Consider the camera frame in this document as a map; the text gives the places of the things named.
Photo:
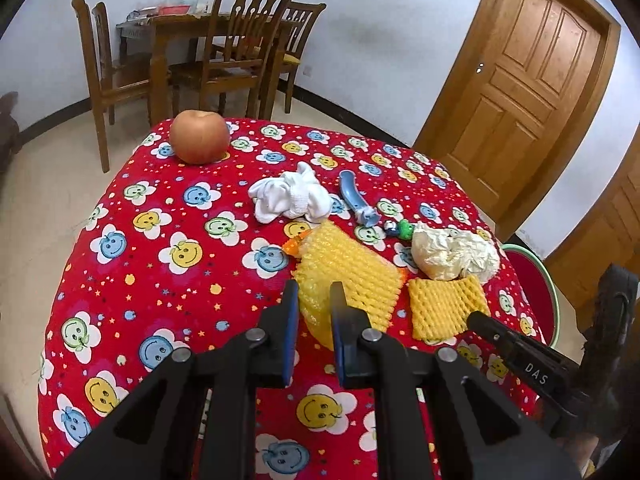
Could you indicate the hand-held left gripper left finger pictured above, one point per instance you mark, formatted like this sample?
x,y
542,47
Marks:
x,y
291,340

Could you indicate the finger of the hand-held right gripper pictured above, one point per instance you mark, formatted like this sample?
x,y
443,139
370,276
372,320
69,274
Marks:
x,y
525,360

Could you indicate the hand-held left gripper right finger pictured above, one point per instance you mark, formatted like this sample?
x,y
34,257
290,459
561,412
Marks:
x,y
340,345

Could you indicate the red bin with green rim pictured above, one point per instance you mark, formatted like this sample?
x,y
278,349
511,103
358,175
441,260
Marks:
x,y
535,285

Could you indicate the large yellow foam net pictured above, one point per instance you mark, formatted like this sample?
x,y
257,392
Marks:
x,y
350,265

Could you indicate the small yellow foam net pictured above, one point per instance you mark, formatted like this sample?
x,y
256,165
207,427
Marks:
x,y
440,305

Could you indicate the small green toy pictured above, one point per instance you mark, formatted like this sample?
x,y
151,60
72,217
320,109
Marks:
x,y
406,230

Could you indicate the white sock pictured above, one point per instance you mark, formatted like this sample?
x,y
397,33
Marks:
x,y
290,195

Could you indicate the red flower-print tablecloth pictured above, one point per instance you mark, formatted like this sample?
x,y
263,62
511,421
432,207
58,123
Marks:
x,y
200,280

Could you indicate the wooden panel door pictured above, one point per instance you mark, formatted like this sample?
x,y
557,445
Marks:
x,y
520,80
600,230

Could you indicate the red apple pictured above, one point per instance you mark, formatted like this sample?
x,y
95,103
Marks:
x,y
199,136

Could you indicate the yellow seat cushion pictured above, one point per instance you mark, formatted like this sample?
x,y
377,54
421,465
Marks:
x,y
291,59

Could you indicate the wooden dining chair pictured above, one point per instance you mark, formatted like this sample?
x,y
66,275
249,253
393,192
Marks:
x,y
245,20
95,60
300,25

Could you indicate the wooden dining table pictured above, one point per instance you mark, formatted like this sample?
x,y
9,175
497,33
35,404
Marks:
x,y
162,50

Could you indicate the grey side table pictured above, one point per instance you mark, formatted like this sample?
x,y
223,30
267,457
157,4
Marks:
x,y
132,37

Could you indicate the red box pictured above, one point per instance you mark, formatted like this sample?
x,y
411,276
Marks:
x,y
174,10

